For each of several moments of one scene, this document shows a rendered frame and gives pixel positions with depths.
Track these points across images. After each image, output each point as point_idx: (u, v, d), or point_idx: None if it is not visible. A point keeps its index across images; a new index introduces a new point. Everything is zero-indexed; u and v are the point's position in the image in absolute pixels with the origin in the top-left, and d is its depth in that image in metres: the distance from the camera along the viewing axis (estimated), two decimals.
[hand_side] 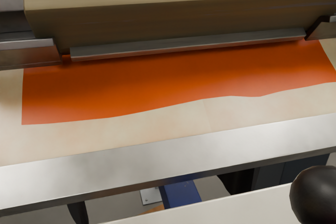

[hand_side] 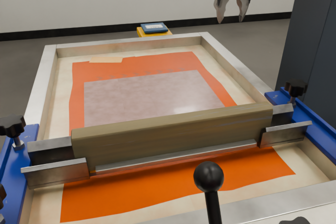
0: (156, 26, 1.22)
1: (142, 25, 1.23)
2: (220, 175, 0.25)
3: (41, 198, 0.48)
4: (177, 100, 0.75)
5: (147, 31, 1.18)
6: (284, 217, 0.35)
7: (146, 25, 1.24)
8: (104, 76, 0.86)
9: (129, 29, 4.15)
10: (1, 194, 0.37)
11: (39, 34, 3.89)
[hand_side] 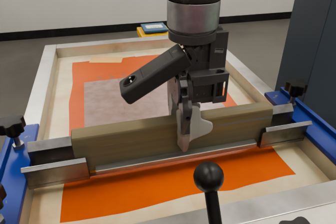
0: (156, 26, 1.22)
1: (142, 25, 1.23)
2: (220, 175, 0.25)
3: (41, 198, 0.48)
4: None
5: (147, 31, 1.18)
6: (284, 217, 0.35)
7: (146, 25, 1.24)
8: (104, 76, 0.86)
9: (129, 29, 4.15)
10: (1, 194, 0.37)
11: (39, 34, 3.89)
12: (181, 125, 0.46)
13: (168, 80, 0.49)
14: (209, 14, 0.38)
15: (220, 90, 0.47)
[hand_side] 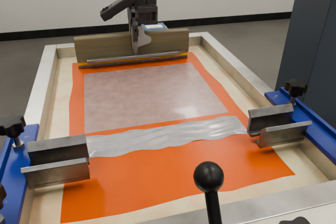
0: (156, 26, 1.22)
1: (142, 25, 1.23)
2: (220, 175, 0.25)
3: (41, 198, 0.49)
4: (177, 101, 0.75)
5: (147, 31, 1.18)
6: (284, 217, 0.35)
7: (146, 25, 1.24)
8: None
9: (129, 29, 4.15)
10: (1, 194, 0.37)
11: (39, 34, 3.89)
12: (132, 35, 0.86)
13: (127, 13, 0.89)
14: None
15: (154, 18, 0.87)
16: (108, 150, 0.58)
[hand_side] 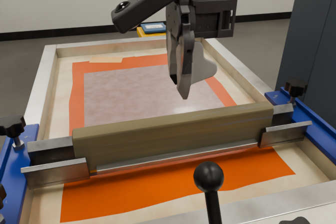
0: (156, 26, 1.22)
1: (142, 25, 1.23)
2: (220, 175, 0.25)
3: (41, 198, 0.48)
4: (177, 100, 0.75)
5: (147, 31, 1.18)
6: (284, 217, 0.35)
7: (146, 25, 1.24)
8: None
9: None
10: (1, 194, 0.37)
11: (39, 34, 3.89)
12: (182, 61, 0.40)
13: (167, 15, 0.43)
14: None
15: (226, 23, 0.41)
16: None
